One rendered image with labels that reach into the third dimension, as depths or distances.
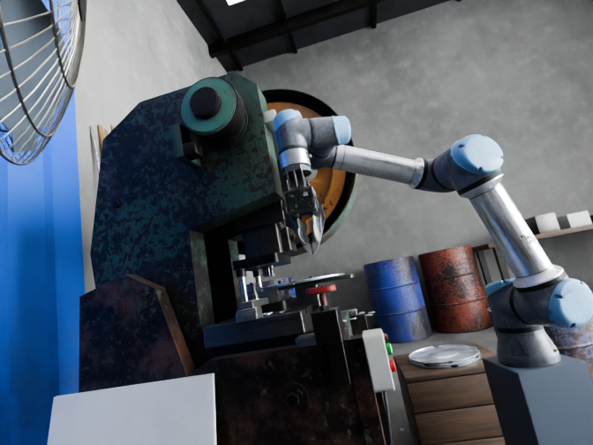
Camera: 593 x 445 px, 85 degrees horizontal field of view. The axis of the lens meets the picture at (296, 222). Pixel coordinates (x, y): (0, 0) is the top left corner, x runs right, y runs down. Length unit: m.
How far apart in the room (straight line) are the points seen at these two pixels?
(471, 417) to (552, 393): 0.47
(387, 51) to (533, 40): 1.85
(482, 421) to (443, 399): 0.15
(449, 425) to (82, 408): 1.24
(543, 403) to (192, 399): 0.90
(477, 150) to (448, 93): 4.22
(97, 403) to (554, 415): 1.21
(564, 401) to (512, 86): 4.59
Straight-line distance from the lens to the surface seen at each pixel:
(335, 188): 1.50
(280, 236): 1.11
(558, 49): 5.82
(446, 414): 1.53
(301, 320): 0.92
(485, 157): 0.96
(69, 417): 1.24
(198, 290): 1.07
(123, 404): 1.12
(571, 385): 1.17
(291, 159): 0.80
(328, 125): 0.85
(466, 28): 5.72
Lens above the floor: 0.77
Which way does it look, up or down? 11 degrees up
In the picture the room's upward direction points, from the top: 10 degrees counter-clockwise
